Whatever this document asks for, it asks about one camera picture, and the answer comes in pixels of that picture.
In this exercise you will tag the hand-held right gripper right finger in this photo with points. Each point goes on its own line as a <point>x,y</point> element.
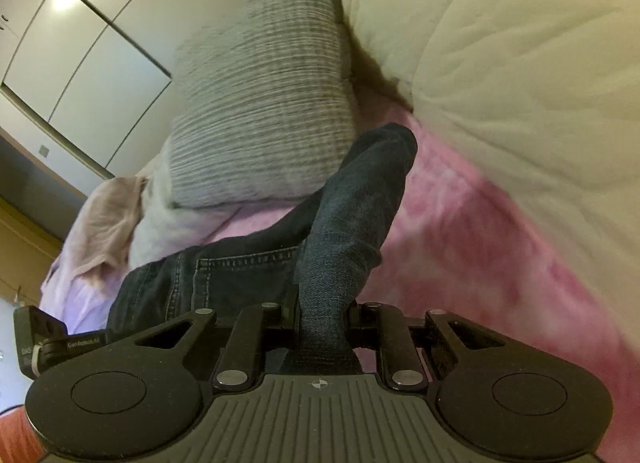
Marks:
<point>362,317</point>

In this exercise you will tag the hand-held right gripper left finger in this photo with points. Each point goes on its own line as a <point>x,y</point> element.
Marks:
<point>272,315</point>

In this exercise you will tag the dark blue jeans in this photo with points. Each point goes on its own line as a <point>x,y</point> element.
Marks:
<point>350,223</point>

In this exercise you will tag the orange cloth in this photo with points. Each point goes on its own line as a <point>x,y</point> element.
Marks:
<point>12,435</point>

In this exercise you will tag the pink floral blanket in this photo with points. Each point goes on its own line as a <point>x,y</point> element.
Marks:
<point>450,243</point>

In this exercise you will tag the beige pink cloth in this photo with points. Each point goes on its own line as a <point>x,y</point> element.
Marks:
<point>105,223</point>

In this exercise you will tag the lilac pillow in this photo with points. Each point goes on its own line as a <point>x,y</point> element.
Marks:
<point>160,228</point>

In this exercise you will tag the grey ribbed pillow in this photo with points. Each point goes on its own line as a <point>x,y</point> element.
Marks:
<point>260,93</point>

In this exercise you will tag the cream duvet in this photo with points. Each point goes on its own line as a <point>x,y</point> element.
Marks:
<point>500,68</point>

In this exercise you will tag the white wardrobe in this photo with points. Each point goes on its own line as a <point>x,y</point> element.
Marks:
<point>90,43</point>

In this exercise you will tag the wooden doorway frame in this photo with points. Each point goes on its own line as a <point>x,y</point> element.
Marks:
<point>25,253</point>

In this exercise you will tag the grey wall switch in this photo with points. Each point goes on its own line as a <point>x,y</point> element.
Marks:
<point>44,150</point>

